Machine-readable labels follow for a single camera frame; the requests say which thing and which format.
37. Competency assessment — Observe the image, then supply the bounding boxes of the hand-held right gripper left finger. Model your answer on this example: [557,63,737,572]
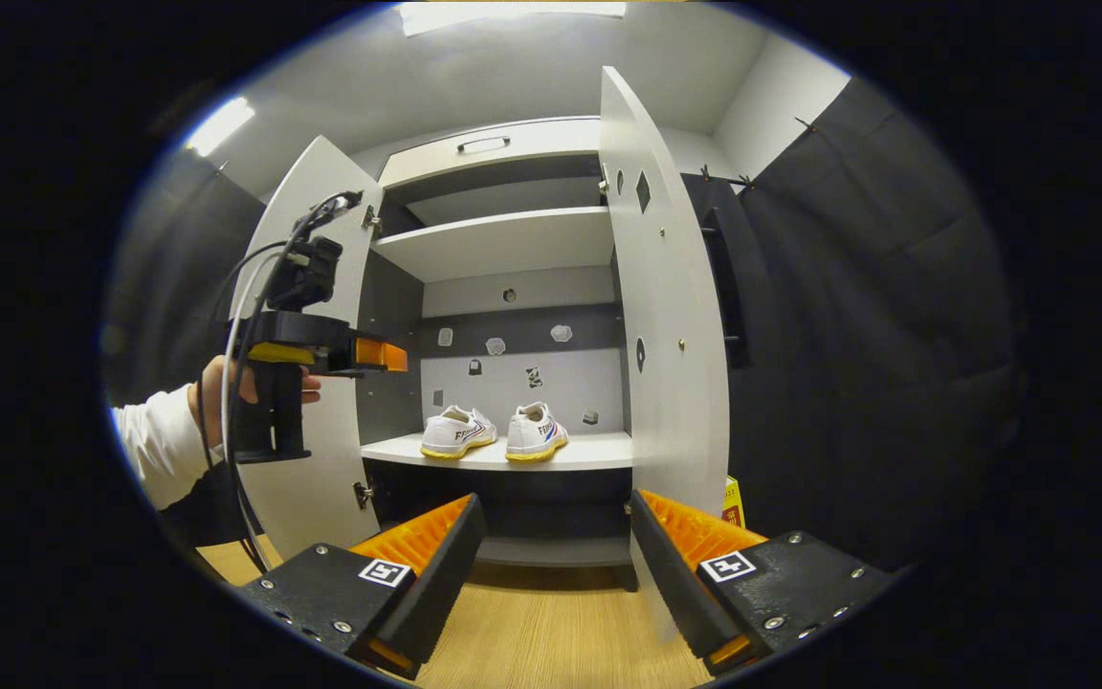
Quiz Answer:
[243,493,488,682]

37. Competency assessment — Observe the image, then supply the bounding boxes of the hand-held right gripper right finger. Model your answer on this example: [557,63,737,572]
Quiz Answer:
[629,489,896,677]

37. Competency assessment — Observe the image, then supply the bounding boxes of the white cabinet door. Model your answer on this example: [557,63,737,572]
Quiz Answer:
[231,134,387,561]
[599,65,734,637]

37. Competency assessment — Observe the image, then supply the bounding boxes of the white canvas shoe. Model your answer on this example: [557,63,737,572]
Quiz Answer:
[505,401,571,464]
[420,405,499,461]

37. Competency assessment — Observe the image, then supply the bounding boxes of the white and grey shoe cabinet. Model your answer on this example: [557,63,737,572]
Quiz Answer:
[231,65,734,642]

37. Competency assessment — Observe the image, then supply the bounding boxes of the person's dark clothing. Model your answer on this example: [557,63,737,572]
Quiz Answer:
[161,462,253,548]

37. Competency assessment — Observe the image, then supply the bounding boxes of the long ceiling light tube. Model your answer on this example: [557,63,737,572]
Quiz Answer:
[186,96,257,159]

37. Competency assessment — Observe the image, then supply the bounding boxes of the black backdrop cloth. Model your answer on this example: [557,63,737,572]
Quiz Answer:
[101,77,1021,575]

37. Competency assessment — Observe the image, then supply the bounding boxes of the rectangular ceiling light panel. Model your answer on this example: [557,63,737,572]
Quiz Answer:
[398,2,628,37]

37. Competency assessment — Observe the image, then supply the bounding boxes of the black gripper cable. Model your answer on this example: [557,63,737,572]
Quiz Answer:
[192,189,365,575]

